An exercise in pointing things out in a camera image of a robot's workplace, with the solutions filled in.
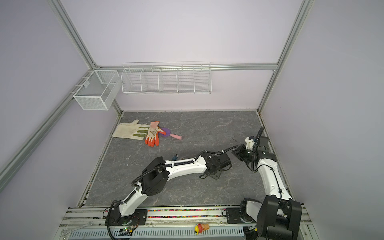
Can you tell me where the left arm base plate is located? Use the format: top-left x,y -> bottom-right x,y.
105,209 -> 148,226

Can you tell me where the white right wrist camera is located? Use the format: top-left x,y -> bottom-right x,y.
245,136 -> 255,151

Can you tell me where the purple pink toy shovel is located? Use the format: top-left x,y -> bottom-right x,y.
160,128 -> 183,140

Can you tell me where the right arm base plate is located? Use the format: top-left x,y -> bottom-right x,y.
224,208 -> 256,224

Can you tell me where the white wire shelf basket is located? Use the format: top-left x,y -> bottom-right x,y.
121,62 -> 212,95

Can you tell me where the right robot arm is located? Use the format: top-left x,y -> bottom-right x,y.
232,127 -> 302,240

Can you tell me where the red white work glove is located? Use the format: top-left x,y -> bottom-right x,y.
145,121 -> 166,147

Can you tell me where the white mesh box basket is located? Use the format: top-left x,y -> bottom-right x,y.
74,70 -> 122,111

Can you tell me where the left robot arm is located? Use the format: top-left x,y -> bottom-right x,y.
105,146 -> 238,226

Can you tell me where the white vented cable duct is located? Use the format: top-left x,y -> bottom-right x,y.
65,226 -> 246,240

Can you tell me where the cream green work glove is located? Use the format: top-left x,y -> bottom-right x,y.
112,120 -> 150,141

